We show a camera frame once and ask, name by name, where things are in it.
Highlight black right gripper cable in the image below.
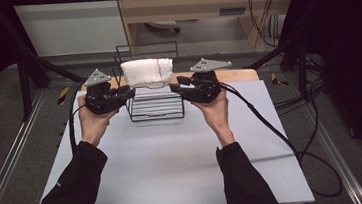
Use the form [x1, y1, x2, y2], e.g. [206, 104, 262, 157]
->
[218, 70, 346, 204]

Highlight white towel with colourful stitching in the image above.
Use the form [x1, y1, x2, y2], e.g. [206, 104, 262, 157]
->
[119, 56, 175, 92]

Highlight wooden board under table top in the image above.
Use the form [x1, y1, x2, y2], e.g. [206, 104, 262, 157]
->
[81, 63, 261, 99]

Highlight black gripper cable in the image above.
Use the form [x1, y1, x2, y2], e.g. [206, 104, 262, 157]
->
[64, 80, 95, 157]
[218, 70, 346, 204]

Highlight wooden desk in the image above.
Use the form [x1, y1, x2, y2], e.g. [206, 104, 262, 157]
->
[115, 0, 308, 61]

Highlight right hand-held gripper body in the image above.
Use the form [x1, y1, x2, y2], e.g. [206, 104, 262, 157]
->
[181, 55, 237, 107]

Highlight grey chair base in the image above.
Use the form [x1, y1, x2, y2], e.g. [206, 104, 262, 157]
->
[145, 18, 182, 38]

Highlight black metal stand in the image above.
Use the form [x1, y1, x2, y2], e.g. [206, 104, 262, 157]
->
[0, 0, 88, 123]
[247, 36, 313, 106]

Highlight white cabinet panel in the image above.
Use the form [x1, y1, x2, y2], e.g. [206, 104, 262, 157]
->
[13, 0, 130, 61]

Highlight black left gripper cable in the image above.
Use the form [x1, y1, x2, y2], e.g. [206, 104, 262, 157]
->
[64, 80, 95, 157]

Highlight black floor cable bundle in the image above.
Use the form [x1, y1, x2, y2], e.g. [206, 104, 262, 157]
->
[272, 78, 324, 111]

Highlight person's left hand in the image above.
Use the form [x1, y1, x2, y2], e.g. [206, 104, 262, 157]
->
[76, 91, 121, 146]

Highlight black wire rack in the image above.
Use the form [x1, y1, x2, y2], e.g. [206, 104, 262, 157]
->
[109, 39, 187, 125]

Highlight hanging desk cables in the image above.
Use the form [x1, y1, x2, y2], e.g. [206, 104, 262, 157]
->
[248, 0, 282, 51]

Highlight person's right hand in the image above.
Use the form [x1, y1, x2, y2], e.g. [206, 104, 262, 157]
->
[190, 88, 234, 138]

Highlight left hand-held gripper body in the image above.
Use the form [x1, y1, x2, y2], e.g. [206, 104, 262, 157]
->
[82, 66, 122, 117]

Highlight aluminium floor rail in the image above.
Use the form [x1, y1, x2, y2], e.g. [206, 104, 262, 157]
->
[303, 98, 362, 204]
[0, 89, 57, 204]

